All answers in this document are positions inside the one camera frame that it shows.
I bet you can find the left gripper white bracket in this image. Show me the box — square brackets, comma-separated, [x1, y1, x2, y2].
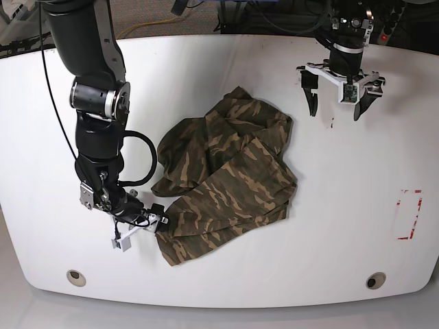
[296, 63, 385, 121]

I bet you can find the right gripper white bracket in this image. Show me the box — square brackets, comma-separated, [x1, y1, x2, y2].
[109, 197, 169, 239]

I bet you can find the camouflage T-shirt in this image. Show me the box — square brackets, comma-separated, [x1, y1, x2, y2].
[152, 87, 298, 266]

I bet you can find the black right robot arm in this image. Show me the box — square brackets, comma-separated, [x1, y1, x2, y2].
[38, 1, 169, 232]

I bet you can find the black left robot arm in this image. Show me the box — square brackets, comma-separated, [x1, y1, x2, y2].
[296, 1, 385, 121]

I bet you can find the red tape rectangle marking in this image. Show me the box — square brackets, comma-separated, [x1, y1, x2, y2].
[392, 189, 423, 241]

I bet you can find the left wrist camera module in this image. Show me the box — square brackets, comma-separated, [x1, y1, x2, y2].
[338, 82, 359, 105]

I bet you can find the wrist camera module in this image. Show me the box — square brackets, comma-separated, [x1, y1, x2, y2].
[338, 82, 359, 105]
[112, 237, 132, 252]

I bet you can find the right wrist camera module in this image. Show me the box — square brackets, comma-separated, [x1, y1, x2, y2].
[112, 237, 132, 252]

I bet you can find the black power strip red switch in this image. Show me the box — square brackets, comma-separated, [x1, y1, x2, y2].
[379, 6, 403, 44]

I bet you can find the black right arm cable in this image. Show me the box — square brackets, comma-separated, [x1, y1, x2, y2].
[39, 0, 158, 193]

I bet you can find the left table cable grommet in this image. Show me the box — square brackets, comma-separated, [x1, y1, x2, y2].
[67, 270, 86, 287]

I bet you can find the table cable grommet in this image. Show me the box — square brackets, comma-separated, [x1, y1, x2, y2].
[366, 272, 386, 290]
[67, 270, 86, 287]

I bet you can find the yellow cable on floor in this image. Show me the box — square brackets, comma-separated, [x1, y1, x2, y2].
[117, 10, 179, 40]

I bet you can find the right table cable grommet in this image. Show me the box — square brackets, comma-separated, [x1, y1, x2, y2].
[366, 272, 386, 290]

